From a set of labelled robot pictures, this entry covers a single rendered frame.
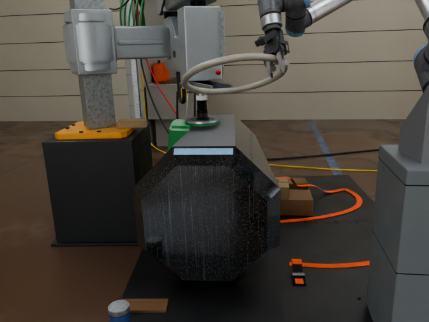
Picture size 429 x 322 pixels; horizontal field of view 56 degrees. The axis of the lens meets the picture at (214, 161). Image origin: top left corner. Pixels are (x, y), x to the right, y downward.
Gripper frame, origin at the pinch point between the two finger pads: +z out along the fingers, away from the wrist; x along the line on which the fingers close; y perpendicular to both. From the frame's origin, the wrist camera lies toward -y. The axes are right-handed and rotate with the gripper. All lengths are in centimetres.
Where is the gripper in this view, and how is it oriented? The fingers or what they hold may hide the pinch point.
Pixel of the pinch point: (276, 72)
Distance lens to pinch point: 173.9
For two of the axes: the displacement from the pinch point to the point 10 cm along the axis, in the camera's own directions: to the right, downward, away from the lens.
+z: 1.3, 9.9, -1.1
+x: -6.9, 1.7, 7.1
